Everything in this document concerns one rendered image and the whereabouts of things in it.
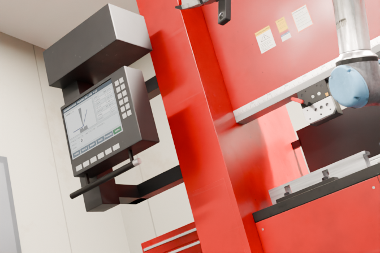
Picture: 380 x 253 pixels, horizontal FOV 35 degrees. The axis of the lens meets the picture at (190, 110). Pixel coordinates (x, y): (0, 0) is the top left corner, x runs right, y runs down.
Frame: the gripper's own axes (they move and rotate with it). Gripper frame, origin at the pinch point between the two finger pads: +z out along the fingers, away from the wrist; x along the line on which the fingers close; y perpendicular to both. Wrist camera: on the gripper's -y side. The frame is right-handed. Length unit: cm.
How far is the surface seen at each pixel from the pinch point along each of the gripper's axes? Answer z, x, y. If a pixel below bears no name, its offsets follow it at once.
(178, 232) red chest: -52, -137, -81
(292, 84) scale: -84, -50, -30
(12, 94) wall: -76, -360, 65
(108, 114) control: -9, -89, -16
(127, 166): -6, -83, -41
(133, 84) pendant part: -19, -77, -8
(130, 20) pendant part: -37, -89, 26
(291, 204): -57, -50, -80
